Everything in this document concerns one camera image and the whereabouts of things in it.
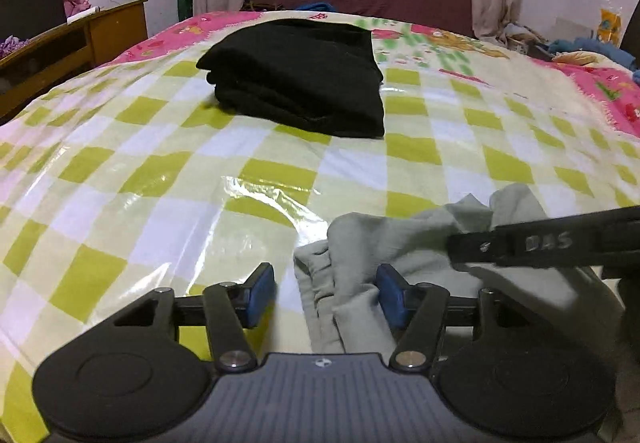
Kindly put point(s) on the grey pants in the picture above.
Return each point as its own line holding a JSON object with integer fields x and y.
{"x": 360, "y": 243}

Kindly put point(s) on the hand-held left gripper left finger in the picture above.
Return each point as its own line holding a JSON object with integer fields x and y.
{"x": 261, "y": 295}

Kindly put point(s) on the purple crumpled item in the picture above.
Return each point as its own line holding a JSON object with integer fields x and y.
{"x": 12, "y": 46}

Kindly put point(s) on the small blue cloth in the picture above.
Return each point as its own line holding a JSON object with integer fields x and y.
{"x": 315, "y": 6}

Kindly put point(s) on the white paper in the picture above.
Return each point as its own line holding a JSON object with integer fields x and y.
{"x": 85, "y": 13}

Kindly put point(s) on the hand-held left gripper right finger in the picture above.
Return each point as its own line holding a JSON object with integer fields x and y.
{"x": 390, "y": 295}

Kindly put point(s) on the black folded pants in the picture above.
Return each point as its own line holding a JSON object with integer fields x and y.
{"x": 300, "y": 73}

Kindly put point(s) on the wooden desk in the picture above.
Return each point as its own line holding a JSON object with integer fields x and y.
{"x": 115, "y": 28}

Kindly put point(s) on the green bag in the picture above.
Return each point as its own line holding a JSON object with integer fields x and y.
{"x": 185, "y": 7}

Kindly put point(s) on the blue pillow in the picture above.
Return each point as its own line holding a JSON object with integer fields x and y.
{"x": 600, "y": 49}

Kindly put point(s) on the green checkered printed blanket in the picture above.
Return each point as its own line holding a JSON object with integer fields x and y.
{"x": 150, "y": 148}

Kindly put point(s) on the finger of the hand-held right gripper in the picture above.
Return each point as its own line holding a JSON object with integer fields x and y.
{"x": 525, "y": 243}

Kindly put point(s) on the orange snack packet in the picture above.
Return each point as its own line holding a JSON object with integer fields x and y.
{"x": 611, "y": 23}

